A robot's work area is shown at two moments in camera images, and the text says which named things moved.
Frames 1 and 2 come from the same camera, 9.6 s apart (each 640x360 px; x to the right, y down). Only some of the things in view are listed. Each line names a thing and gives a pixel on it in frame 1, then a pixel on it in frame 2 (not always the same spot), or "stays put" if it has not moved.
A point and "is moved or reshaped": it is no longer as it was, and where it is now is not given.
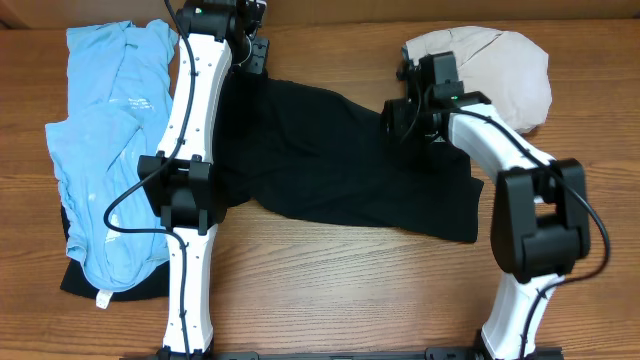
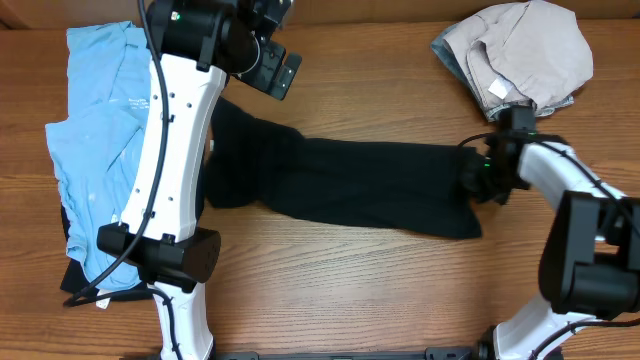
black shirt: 313,154 is moved or reshaped
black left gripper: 258,53 → 279,70
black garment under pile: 153,282 stays put
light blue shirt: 118,76 stays put
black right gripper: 406,70 → 477,179
